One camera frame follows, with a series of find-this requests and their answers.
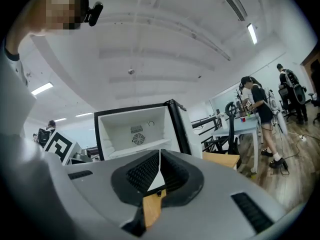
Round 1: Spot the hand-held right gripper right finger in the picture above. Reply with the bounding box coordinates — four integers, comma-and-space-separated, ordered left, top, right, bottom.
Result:
149, 148, 301, 240

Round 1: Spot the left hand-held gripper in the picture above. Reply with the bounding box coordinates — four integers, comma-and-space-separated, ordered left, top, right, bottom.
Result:
42, 130, 94, 166

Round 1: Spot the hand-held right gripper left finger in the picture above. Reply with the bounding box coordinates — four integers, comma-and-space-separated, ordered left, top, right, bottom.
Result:
56, 148, 162, 240

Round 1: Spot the black mini fridge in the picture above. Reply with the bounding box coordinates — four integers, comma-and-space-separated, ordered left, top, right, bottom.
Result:
93, 98, 193, 162

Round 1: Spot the light blue table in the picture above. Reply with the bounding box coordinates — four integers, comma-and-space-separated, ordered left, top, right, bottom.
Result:
211, 113, 261, 174

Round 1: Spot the black metal railing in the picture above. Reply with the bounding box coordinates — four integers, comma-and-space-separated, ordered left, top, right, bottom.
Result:
191, 115, 227, 153

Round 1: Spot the white and black backpack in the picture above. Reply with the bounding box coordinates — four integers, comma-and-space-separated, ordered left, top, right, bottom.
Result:
284, 68, 307, 106
266, 88, 288, 135

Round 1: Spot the person's head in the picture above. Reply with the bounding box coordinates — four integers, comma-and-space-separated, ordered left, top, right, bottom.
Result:
6, 0, 90, 38

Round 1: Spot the ceiling air conditioner vent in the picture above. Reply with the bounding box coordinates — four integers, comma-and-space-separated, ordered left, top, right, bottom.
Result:
223, 0, 249, 22

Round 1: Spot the black head camera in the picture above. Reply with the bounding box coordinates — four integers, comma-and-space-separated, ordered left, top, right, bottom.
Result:
83, 0, 105, 27

